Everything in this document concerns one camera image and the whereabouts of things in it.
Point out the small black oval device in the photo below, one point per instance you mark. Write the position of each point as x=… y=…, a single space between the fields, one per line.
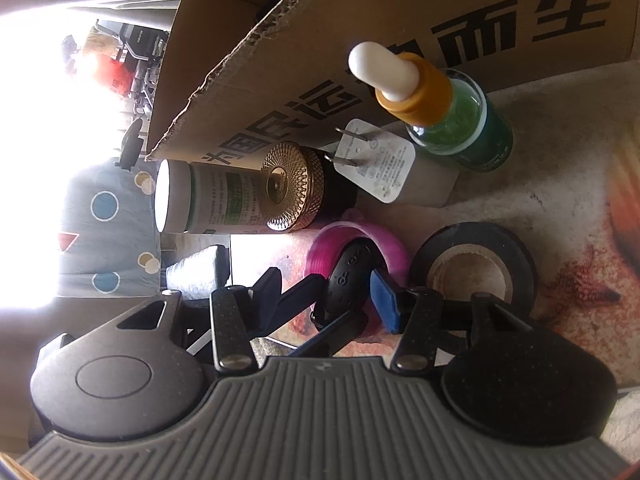
x=345 y=275

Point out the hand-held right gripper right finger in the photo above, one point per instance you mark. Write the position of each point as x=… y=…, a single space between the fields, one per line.
x=385 y=300

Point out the white bottle with green label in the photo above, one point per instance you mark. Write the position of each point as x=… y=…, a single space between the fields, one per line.
x=210 y=195

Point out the dark round object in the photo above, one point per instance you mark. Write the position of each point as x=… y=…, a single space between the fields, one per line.
x=131 y=142

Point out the red object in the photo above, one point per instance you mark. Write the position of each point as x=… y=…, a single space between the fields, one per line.
x=117 y=77

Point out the green dropper bottle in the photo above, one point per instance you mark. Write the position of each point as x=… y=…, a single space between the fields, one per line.
x=450 y=110

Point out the printed floor mat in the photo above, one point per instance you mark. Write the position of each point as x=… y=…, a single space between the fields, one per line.
x=575 y=185

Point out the white charger plug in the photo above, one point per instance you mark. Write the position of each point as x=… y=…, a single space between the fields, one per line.
x=385 y=165

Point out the grey cushion with coloured circles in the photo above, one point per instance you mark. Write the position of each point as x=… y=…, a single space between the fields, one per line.
x=115 y=240

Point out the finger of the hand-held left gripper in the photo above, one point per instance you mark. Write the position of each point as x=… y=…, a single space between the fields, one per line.
x=300 y=292
x=335 y=332

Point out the pink tape roll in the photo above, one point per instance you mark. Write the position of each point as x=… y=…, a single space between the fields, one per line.
x=395 y=255

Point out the printed cardboard box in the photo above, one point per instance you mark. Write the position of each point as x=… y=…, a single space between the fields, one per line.
x=300 y=35

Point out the black jar with gold lid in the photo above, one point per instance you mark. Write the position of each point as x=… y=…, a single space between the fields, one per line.
x=285 y=185

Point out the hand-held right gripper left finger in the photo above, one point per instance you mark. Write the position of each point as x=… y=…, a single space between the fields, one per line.
x=265 y=305

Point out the black tape roll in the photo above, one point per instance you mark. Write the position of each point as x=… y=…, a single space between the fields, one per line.
x=520 y=260

